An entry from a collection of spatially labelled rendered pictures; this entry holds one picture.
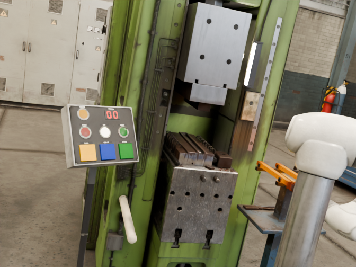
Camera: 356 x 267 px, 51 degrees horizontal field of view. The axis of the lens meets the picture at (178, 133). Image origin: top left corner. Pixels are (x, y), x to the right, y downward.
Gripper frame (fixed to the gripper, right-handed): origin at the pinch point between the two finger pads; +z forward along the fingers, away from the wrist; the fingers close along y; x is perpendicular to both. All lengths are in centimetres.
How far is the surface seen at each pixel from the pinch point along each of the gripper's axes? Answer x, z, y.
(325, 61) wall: 85, 666, 515
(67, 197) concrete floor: -98, 193, -94
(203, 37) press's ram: 62, 43, -45
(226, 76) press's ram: 45, 43, -29
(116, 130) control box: 11, 33, -84
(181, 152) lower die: 0, 45, -45
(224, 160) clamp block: -2.3, 42.3, -19.6
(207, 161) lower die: -4, 43, -29
